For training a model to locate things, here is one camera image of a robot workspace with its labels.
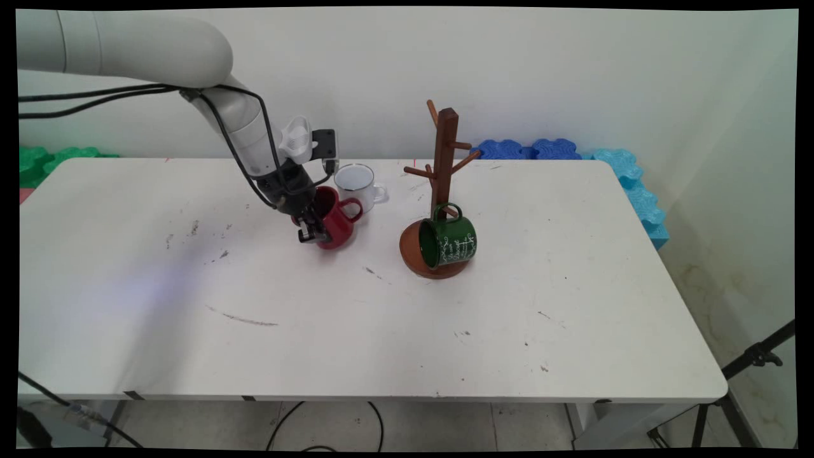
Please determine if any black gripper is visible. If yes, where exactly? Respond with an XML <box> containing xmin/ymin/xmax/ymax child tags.
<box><xmin>256</xmin><ymin>158</ymin><xmax>333</xmax><ymax>246</ymax></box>

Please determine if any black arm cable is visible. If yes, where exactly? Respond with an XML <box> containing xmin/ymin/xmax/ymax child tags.
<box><xmin>19</xmin><ymin>83</ymin><xmax>335</xmax><ymax>211</ymax></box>

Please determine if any brown wooden mug tree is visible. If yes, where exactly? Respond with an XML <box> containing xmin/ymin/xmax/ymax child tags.
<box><xmin>399</xmin><ymin>100</ymin><xmax>482</xmax><ymax>281</ymax></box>

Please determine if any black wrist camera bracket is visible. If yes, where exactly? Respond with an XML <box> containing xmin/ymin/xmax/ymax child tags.
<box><xmin>311</xmin><ymin>128</ymin><xmax>338</xmax><ymax>174</ymax></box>

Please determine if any red enamel mug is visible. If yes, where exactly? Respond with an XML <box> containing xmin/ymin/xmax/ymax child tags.
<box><xmin>291</xmin><ymin>186</ymin><xmax>364</xmax><ymax>250</ymax></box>

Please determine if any light blue foam mat tile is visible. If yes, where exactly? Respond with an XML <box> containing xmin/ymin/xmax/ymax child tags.
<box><xmin>641</xmin><ymin>219</ymin><xmax>670</xmax><ymax>251</ymax></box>
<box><xmin>623</xmin><ymin>181</ymin><xmax>666</xmax><ymax>225</ymax></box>
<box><xmin>582</xmin><ymin>149</ymin><xmax>644</xmax><ymax>190</ymax></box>

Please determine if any dark blue foam mat tile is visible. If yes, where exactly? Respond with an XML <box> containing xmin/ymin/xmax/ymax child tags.
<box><xmin>531</xmin><ymin>139</ymin><xmax>583</xmax><ymax>161</ymax></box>
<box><xmin>474</xmin><ymin>140</ymin><xmax>538</xmax><ymax>161</ymax></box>

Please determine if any green foam mat tile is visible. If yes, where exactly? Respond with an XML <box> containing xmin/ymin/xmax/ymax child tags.
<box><xmin>19</xmin><ymin>147</ymin><xmax>120</xmax><ymax>190</ymax></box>

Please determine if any white enamel mug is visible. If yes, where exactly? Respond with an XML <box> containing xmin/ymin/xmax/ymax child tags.
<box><xmin>334</xmin><ymin>163</ymin><xmax>389</xmax><ymax>214</ymax></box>

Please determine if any black tripod stand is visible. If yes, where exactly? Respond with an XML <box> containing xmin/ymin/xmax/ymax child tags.
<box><xmin>649</xmin><ymin>318</ymin><xmax>797</xmax><ymax>449</ymax></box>

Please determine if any black floor cable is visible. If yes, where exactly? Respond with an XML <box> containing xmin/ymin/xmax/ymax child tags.
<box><xmin>266</xmin><ymin>401</ymin><xmax>384</xmax><ymax>452</ymax></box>

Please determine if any white printed camera mount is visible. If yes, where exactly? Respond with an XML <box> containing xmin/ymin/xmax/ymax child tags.
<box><xmin>279</xmin><ymin>115</ymin><xmax>314</xmax><ymax>161</ymax></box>

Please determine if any green mug with white lettering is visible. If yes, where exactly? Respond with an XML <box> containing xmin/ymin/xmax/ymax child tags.
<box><xmin>418</xmin><ymin>202</ymin><xmax>478</xmax><ymax>269</ymax></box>

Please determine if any black cable with grey connector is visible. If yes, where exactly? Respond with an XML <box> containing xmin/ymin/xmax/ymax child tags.
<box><xmin>18</xmin><ymin>371</ymin><xmax>144</xmax><ymax>449</ymax></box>

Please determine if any grey table leg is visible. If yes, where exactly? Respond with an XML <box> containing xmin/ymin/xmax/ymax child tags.
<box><xmin>104</xmin><ymin>399</ymin><xmax>129</xmax><ymax>446</ymax></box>

